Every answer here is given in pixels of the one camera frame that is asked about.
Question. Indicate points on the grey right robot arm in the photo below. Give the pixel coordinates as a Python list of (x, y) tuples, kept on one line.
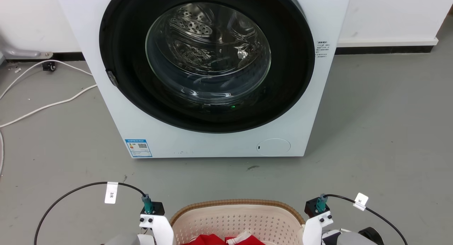
[(354, 239)]

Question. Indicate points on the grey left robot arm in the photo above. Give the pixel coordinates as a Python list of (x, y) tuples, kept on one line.
[(120, 239)]

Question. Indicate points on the beige plastic laundry basket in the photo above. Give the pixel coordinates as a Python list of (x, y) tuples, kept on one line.
[(230, 220)]

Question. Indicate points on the white front-load washing machine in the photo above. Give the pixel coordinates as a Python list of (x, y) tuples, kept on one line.
[(212, 146)]

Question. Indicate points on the round white filter cover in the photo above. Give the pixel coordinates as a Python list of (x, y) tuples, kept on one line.
[(274, 147)]

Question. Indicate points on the steel washer drum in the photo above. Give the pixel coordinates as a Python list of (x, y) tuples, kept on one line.
[(208, 50)]

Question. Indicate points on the blue energy label sticker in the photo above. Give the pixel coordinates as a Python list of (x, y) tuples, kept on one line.
[(138, 148)]

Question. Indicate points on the white text sticker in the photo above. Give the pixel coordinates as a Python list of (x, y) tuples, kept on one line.
[(322, 49)]

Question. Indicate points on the black round washer door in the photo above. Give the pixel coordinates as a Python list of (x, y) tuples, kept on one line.
[(120, 61)]

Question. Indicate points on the white garment tag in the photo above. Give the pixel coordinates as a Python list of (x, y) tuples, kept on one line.
[(239, 239)]

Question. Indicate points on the red garment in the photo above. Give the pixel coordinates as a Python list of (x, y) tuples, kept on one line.
[(205, 240)]

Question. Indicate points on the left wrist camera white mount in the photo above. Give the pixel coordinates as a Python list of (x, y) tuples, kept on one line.
[(159, 227)]

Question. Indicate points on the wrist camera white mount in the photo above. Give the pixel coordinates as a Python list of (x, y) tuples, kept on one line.
[(159, 227), (313, 231)]

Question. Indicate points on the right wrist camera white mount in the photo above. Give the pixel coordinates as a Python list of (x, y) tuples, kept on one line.
[(313, 231)]

